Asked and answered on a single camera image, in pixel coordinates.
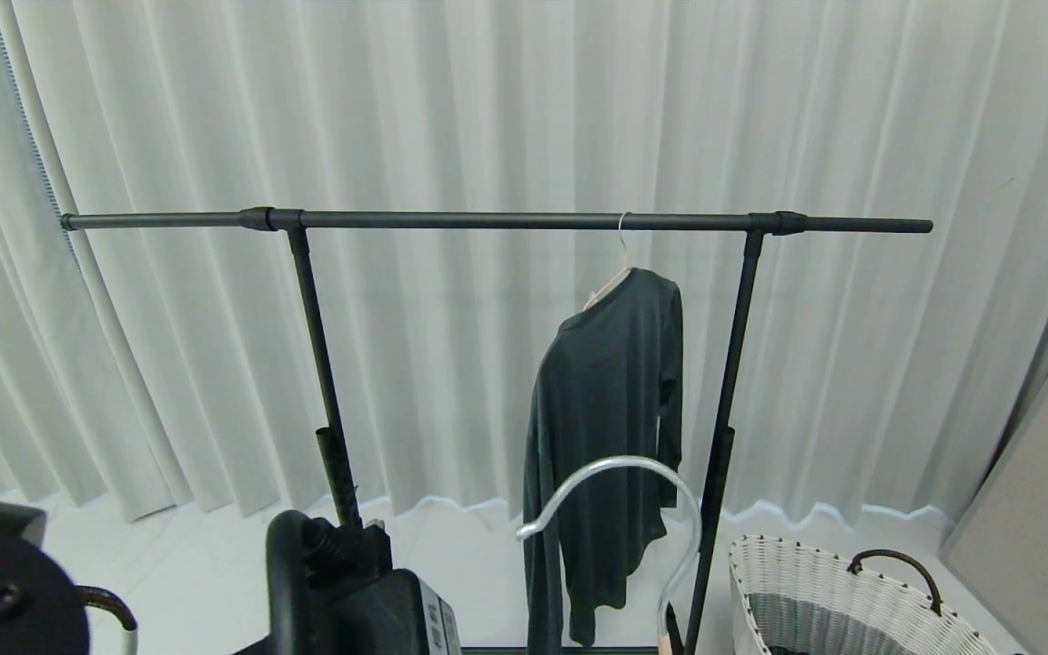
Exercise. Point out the black clothes rack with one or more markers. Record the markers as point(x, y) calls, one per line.
point(488, 219)

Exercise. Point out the pink clothes hanger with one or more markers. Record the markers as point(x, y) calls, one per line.
point(615, 464)
point(617, 277)

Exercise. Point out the white curtain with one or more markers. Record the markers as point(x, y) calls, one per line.
point(397, 91)

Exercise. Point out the dark grey long-sleeved shirt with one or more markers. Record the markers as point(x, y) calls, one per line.
point(606, 409)

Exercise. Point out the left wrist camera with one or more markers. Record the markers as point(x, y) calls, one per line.
point(387, 609)

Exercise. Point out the white laundry basket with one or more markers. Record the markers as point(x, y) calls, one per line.
point(815, 573)

